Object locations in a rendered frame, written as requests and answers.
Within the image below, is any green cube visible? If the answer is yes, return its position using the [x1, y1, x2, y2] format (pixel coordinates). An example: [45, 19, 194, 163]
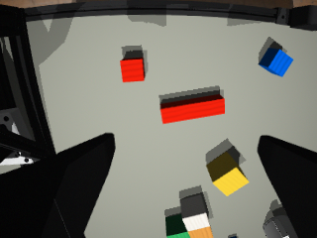
[165, 214, 190, 238]

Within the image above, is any grey mug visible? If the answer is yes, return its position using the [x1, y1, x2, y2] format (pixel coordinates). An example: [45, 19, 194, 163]
[263, 215, 298, 238]

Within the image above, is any orange cube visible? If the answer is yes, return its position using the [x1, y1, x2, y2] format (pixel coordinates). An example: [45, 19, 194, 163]
[188, 226, 213, 238]

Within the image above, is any blue cube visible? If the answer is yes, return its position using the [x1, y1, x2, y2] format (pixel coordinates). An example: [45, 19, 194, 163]
[259, 48, 293, 76]

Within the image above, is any red cube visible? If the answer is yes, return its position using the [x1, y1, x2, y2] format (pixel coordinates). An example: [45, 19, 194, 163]
[120, 58, 145, 82]

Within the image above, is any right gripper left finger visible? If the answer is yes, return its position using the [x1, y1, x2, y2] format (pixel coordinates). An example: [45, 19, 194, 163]
[0, 133, 116, 238]

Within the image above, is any red rectangular bar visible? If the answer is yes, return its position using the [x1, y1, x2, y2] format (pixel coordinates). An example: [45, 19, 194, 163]
[160, 94, 225, 123]

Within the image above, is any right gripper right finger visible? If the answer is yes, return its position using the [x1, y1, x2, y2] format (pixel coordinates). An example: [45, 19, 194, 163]
[258, 135, 317, 238]

